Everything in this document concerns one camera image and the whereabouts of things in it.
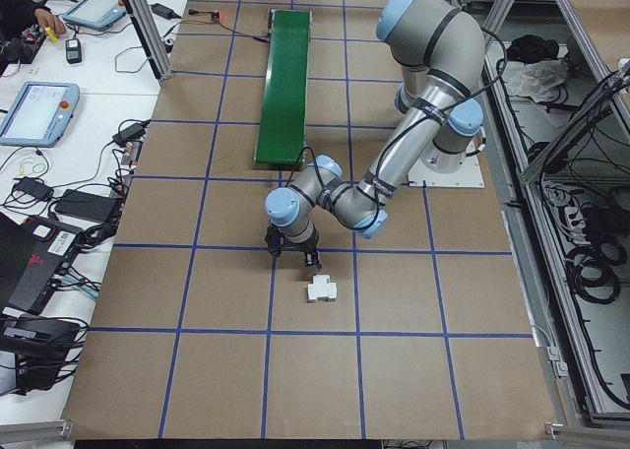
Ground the green conveyor belt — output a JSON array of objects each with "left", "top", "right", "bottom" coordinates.
[{"left": 253, "top": 8, "right": 316, "bottom": 170}]

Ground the black computer red logo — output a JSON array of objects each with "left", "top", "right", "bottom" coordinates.
[{"left": 0, "top": 214, "right": 84, "bottom": 316}]

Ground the grey mounting bracket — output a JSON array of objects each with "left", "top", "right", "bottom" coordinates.
[{"left": 544, "top": 345, "right": 571, "bottom": 380}]

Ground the large black power brick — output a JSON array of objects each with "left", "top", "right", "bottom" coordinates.
[{"left": 52, "top": 188, "right": 123, "bottom": 224}]

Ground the brown circuit board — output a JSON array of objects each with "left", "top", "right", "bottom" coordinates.
[{"left": 121, "top": 140, "right": 145, "bottom": 168}]

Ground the aluminium frame post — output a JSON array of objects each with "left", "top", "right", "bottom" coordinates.
[{"left": 108, "top": 0, "right": 173, "bottom": 82}]

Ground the white power strip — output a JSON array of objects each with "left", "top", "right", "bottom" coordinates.
[{"left": 543, "top": 185, "right": 592, "bottom": 236}]

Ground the black coiled cable bundle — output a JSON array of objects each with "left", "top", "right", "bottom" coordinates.
[{"left": 564, "top": 239, "right": 626, "bottom": 305}]

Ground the person's bare hand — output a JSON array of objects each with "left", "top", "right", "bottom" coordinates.
[{"left": 34, "top": 8, "right": 68, "bottom": 39}]

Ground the white circuit breaker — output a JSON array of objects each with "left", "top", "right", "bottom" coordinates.
[{"left": 305, "top": 274, "right": 341, "bottom": 306}]

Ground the blue teach pendant tablet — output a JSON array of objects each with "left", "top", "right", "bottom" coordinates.
[
  {"left": 0, "top": 81, "right": 81, "bottom": 149},
  {"left": 61, "top": 0, "right": 128, "bottom": 32}
]

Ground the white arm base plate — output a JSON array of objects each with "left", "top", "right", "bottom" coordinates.
[{"left": 406, "top": 149, "right": 486, "bottom": 190}]

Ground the black crumpled cloth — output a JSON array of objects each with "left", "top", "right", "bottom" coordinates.
[{"left": 505, "top": 33, "right": 562, "bottom": 62}]

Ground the black sleeved forearm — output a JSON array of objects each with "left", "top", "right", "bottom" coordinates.
[{"left": 0, "top": 0, "right": 53, "bottom": 25}]

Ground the black electronics box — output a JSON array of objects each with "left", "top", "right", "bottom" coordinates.
[{"left": 0, "top": 315, "right": 90, "bottom": 397}]

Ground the white crumpled cloth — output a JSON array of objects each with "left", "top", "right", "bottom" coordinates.
[{"left": 506, "top": 57, "right": 571, "bottom": 104}]

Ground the metal V-shaped frame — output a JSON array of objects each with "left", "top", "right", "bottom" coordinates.
[{"left": 455, "top": 0, "right": 630, "bottom": 426}]

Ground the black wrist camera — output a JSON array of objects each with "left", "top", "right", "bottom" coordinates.
[{"left": 264, "top": 224, "right": 285, "bottom": 259}]

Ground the black red electronic gadget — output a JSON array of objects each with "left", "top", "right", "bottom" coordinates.
[{"left": 19, "top": 24, "right": 48, "bottom": 46}]

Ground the red conveyor power wire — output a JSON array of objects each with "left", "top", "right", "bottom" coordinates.
[{"left": 219, "top": 18, "right": 272, "bottom": 42}]

